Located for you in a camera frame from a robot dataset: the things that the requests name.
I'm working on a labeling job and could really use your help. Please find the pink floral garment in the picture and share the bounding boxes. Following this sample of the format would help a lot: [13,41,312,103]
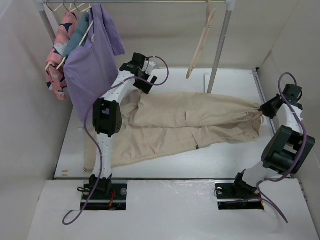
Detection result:
[45,11,79,101]

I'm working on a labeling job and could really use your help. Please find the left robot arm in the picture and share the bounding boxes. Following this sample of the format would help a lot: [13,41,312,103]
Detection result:
[85,53,157,199]

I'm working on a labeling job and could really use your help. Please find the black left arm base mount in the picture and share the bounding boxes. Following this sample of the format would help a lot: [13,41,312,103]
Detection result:
[84,182,128,211]

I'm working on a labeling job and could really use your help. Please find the purple t-shirt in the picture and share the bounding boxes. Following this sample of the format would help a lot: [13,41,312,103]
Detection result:
[63,3,126,123]

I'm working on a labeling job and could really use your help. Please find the cream hanger under teal garment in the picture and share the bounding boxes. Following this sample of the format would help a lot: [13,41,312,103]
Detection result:
[56,0,92,70]

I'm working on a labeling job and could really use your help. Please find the cream hanger under pink garment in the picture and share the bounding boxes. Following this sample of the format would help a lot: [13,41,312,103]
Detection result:
[45,2,63,70]

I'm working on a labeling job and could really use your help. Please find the beige trousers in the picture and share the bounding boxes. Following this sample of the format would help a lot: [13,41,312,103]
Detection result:
[83,89,266,173]

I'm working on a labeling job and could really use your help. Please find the teal garment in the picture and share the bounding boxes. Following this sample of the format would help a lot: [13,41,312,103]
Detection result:
[63,12,90,58]

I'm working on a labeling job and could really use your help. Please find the beige empty hanger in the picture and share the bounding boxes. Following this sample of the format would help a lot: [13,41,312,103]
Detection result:
[186,0,216,79]

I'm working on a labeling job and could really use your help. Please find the cream hanger under purple shirt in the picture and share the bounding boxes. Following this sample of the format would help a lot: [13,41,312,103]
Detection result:
[72,6,92,46]

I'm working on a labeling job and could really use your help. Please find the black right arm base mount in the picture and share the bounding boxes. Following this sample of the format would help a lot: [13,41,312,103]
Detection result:
[214,182,264,210]

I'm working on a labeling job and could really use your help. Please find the metal clothes rack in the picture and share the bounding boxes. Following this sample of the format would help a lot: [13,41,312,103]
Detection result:
[34,0,236,93]

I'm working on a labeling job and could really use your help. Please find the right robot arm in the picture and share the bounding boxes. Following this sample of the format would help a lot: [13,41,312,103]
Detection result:
[231,84,315,199]

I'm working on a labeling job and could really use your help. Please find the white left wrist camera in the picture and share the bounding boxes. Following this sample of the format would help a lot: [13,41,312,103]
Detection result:
[142,58,157,75]

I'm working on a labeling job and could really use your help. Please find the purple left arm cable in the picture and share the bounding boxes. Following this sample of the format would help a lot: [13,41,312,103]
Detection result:
[62,56,170,225]

